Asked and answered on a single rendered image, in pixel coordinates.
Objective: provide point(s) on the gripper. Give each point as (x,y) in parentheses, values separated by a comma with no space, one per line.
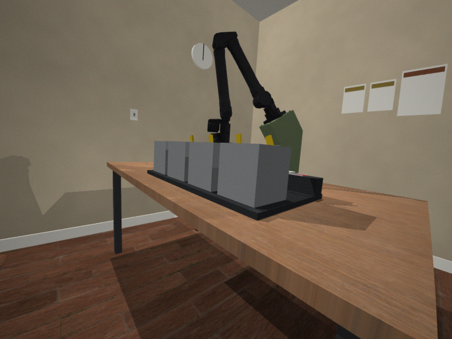
(224,138)

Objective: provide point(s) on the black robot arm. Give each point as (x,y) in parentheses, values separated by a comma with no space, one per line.
(263,99)

